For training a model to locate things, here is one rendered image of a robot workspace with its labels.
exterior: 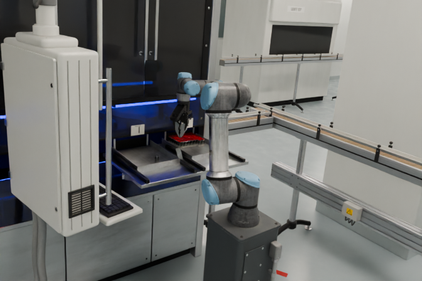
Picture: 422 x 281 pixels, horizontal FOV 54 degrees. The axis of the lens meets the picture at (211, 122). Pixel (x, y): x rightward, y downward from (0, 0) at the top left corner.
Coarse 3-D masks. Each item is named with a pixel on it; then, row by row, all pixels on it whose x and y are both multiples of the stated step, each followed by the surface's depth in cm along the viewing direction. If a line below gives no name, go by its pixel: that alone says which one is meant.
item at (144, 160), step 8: (152, 144) 252; (112, 152) 238; (120, 152) 239; (128, 152) 240; (136, 152) 241; (144, 152) 242; (152, 152) 243; (160, 152) 244; (168, 152) 237; (128, 160) 221; (136, 160) 230; (144, 160) 231; (152, 160) 232; (160, 160) 232; (168, 160) 233; (176, 160) 227; (136, 168) 214; (144, 168) 216; (152, 168) 219
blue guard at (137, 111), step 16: (112, 112) 225; (128, 112) 231; (144, 112) 237; (160, 112) 243; (192, 112) 258; (0, 128) 193; (112, 128) 228; (128, 128) 234; (144, 128) 240; (160, 128) 246; (0, 144) 195
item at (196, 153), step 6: (162, 138) 259; (204, 138) 266; (168, 144) 253; (204, 144) 263; (186, 150) 251; (192, 150) 252; (198, 150) 252; (204, 150) 253; (192, 156) 233; (198, 156) 236; (204, 156) 239
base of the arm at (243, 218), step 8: (232, 208) 190; (240, 208) 187; (248, 208) 186; (256, 208) 189; (232, 216) 189; (240, 216) 187; (248, 216) 187; (256, 216) 189; (232, 224) 189; (240, 224) 187; (248, 224) 187; (256, 224) 189
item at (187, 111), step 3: (177, 102) 227; (180, 102) 225; (183, 102) 225; (186, 102) 226; (189, 102) 228; (186, 105) 230; (189, 105) 233; (186, 108) 231; (189, 108) 234; (186, 111) 231; (189, 111) 231; (183, 114) 227; (186, 114) 227; (189, 114) 231; (180, 117) 228; (183, 117) 228; (186, 117) 228; (189, 117) 234; (180, 120) 229; (183, 120) 228
